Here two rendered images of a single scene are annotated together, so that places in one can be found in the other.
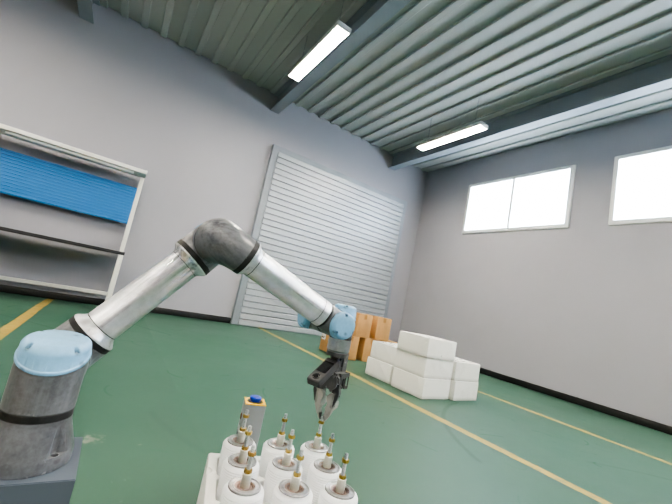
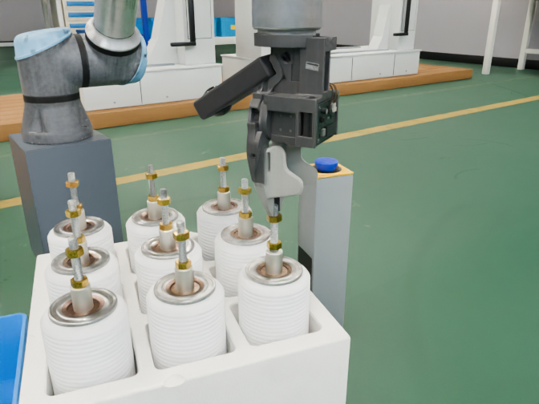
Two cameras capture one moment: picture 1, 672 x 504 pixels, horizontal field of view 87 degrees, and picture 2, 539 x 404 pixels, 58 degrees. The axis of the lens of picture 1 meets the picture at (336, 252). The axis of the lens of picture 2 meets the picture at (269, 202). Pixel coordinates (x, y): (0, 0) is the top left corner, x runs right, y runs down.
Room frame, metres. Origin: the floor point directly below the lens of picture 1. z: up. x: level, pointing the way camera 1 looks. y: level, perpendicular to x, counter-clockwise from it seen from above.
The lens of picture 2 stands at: (1.12, -0.62, 0.57)
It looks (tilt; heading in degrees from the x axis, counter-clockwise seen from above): 22 degrees down; 85
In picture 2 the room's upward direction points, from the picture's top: straight up
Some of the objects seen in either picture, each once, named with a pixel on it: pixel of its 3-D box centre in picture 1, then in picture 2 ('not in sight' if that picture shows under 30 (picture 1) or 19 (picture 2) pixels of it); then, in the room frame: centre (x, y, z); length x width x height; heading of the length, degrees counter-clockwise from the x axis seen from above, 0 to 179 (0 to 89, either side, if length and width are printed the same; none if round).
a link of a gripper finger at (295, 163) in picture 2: (322, 401); (294, 174); (1.20, -0.06, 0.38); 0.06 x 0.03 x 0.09; 148
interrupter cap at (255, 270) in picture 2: (316, 447); (273, 270); (1.17, -0.06, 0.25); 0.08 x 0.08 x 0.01
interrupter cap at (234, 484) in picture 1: (244, 486); (79, 227); (0.88, 0.10, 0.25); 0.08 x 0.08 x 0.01
